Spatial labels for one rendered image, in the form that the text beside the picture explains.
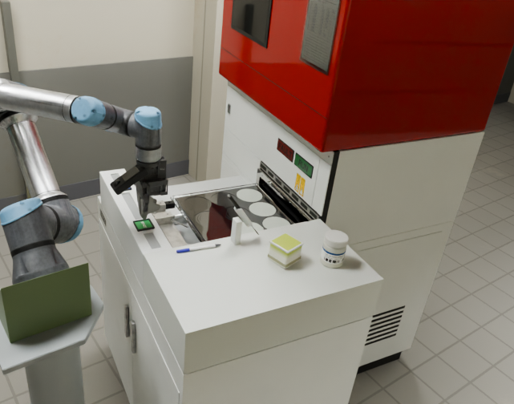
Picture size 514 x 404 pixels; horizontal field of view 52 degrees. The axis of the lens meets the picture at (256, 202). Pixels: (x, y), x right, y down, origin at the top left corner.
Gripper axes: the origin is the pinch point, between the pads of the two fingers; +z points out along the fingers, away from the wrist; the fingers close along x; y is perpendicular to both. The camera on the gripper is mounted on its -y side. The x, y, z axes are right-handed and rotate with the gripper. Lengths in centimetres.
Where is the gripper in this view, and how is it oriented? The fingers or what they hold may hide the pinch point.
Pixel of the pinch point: (141, 216)
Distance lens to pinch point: 171.9
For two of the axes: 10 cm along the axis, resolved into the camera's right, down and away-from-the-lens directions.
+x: -4.5, -4.9, 7.4
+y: 8.9, -1.5, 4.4
